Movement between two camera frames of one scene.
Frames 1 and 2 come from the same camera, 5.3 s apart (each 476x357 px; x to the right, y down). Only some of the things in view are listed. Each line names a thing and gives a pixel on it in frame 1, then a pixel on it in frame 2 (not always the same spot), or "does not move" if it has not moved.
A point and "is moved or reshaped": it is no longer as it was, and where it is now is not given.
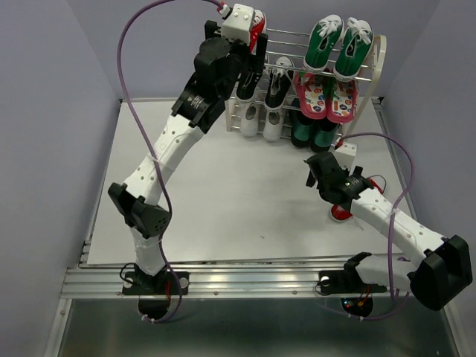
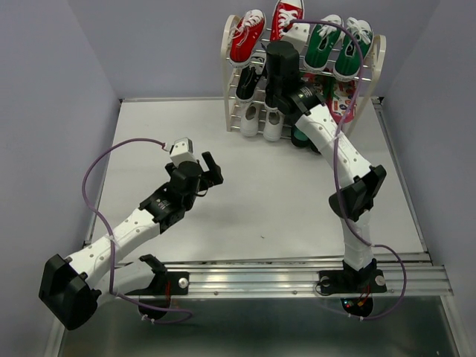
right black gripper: [311, 180] → [266, 74]
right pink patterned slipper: [343, 101] does not move
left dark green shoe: [301, 128] does not move
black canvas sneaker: [248, 85] does not move
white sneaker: [272, 129] does not move
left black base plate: [138, 283] does not move
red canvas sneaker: [338, 213] is moved or reshaped
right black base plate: [332, 282] does not move
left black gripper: [251, 62] → [211, 177]
